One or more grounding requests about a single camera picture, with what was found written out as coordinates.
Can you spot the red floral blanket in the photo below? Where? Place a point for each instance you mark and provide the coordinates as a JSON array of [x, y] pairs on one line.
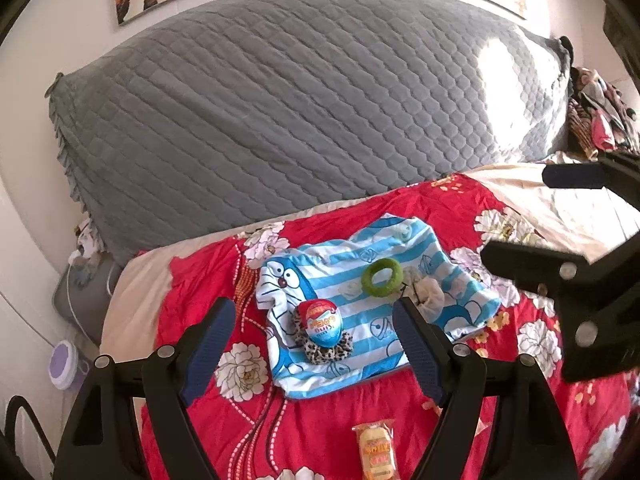
[[190, 285]]

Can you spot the leopard print scrunchie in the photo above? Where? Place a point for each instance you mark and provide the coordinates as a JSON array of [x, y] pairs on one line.
[[325, 355]]

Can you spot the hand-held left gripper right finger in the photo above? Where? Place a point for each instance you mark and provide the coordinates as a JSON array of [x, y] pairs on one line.
[[417, 350]]

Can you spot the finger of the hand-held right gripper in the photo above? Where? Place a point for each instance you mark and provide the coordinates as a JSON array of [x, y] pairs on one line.
[[575, 176], [600, 310]]

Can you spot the red and blue toy egg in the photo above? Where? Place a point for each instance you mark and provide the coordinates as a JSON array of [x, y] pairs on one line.
[[320, 327]]

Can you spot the blue striped cartoon cloth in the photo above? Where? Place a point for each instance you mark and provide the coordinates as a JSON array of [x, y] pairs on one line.
[[350, 270]]

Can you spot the purple and white round device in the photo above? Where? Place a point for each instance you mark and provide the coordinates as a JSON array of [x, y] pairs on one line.
[[67, 365]]

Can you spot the dark box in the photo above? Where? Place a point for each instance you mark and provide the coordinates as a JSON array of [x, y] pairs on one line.
[[622, 35]]

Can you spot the grey quilted headboard cover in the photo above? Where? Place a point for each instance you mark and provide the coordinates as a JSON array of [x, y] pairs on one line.
[[300, 110]]

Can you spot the yellow snack packet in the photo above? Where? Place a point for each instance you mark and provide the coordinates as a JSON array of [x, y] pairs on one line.
[[375, 450]]

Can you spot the pile of patterned clothes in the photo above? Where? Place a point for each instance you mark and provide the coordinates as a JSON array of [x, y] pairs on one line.
[[600, 115]]

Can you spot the grey bedside box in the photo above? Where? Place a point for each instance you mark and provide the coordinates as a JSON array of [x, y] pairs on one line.
[[85, 305]]

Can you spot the floral cloth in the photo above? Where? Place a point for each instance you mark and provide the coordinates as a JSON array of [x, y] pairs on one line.
[[90, 240]]

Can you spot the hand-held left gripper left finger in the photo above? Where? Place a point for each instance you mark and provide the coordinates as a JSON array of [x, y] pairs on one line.
[[210, 345]]

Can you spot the sheer beige scrunchie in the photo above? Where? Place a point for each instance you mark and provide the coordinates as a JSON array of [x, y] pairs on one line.
[[430, 292]]

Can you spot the black metal frame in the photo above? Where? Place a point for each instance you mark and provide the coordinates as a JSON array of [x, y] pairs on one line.
[[12, 410]]

